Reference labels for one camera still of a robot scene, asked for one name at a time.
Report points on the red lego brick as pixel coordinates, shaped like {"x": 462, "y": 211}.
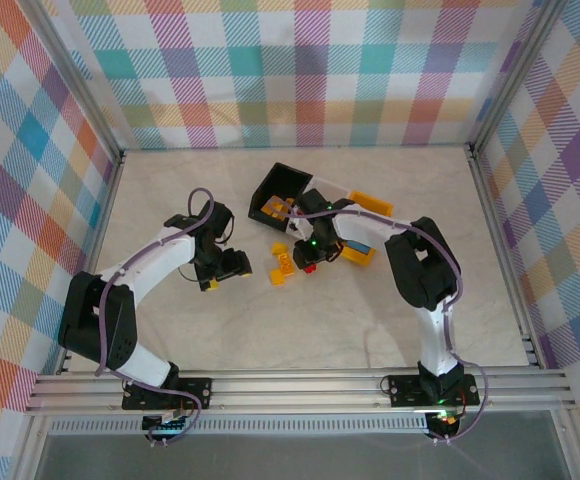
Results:
{"x": 312, "y": 270}

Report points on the blue lego brick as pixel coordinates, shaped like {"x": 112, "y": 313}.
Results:
{"x": 357, "y": 248}

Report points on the long yellow lego brick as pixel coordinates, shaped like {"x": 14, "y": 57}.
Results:
{"x": 270, "y": 213}

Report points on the white plastic bin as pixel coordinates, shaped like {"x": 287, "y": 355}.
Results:
{"x": 332, "y": 186}

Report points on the yellow plastic bin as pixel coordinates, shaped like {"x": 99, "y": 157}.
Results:
{"x": 370, "y": 201}

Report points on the black plastic bin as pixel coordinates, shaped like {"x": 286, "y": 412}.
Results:
{"x": 282, "y": 182}

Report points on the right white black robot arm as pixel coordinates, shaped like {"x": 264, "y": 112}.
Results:
{"x": 435, "y": 340}

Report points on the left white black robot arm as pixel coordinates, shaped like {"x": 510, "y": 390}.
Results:
{"x": 145, "y": 260}

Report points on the yellow sloped lego brick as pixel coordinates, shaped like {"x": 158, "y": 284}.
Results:
{"x": 278, "y": 248}

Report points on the left controller circuit board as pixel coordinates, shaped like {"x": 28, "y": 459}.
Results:
{"x": 167, "y": 424}

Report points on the controller circuit board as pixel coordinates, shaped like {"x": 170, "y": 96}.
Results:
{"x": 444, "y": 420}
{"x": 167, "y": 424}

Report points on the right controller circuit board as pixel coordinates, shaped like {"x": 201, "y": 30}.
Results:
{"x": 444, "y": 420}

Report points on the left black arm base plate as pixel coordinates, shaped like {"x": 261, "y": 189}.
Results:
{"x": 197, "y": 392}

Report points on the left aluminium side rail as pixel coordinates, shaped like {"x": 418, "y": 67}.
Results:
{"x": 96, "y": 250}

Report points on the aluminium side rail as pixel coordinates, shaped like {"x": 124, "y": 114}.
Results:
{"x": 497, "y": 225}
{"x": 96, "y": 250}

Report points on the long aluminium mounting rail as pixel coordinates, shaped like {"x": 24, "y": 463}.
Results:
{"x": 295, "y": 392}

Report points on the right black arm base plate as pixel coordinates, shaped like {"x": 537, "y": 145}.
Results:
{"x": 405, "y": 390}

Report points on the right aluminium side rail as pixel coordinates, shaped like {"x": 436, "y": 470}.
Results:
{"x": 497, "y": 225}

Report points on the left aluminium frame post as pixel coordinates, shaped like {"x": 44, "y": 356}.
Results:
{"x": 76, "y": 75}

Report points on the aluminium frame post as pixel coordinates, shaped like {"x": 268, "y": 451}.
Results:
{"x": 76, "y": 75}
{"x": 515, "y": 75}

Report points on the right aluminium frame post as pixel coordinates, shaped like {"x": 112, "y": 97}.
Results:
{"x": 515, "y": 75}

